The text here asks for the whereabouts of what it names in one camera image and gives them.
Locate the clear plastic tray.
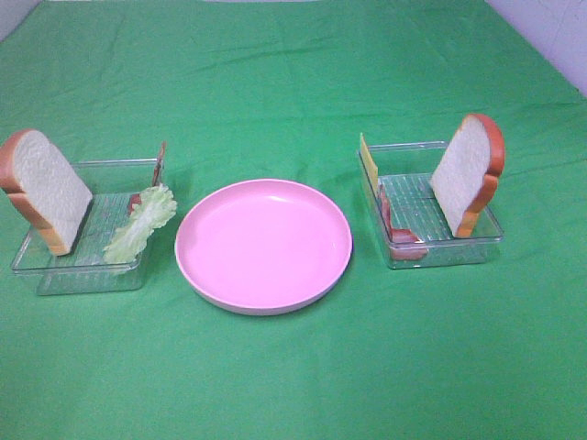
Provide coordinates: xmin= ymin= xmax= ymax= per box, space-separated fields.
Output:
xmin=11 ymin=158 xmax=157 ymax=295
xmin=358 ymin=140 xmax=504 ymax=270

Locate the pink round plate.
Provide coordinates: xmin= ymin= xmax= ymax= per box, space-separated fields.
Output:
xmin=174 ymin=179 xmax=353 ymax=315

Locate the left clear plastic tray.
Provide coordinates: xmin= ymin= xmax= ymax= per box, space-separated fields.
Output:
xmin=11 ymin=158 xmax=157 ymax=295

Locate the toy bread slice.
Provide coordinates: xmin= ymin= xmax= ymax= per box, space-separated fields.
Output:
xmin=430 ymin=114 xmax=505 ymax=238
xmin=1 ymin=129 xmax=93 ymax=256

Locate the toy lettuce leaf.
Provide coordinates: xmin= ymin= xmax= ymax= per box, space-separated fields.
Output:
xmin=104 ymin=184 xmax=177 ymax=264

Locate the toy bacon strip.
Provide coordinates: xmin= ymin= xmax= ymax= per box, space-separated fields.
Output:
xmin=127 ymin=141 xmax=167 ymax=215
xmin=378 ymin=184 xmax=428 ymax=260

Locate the right clear plastic tray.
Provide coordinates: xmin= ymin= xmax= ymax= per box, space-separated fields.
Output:
xmin=358 ymin=140 xmax=504 ymax=270

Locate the yellow toy cheese slice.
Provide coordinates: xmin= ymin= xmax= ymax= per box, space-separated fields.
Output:
xmin=360 ymin=133 xmax=379 ymax=195

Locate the green tablecloth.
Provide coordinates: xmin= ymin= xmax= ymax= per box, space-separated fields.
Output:
xmin=1 ymin=1 xmax=586 ymax=439

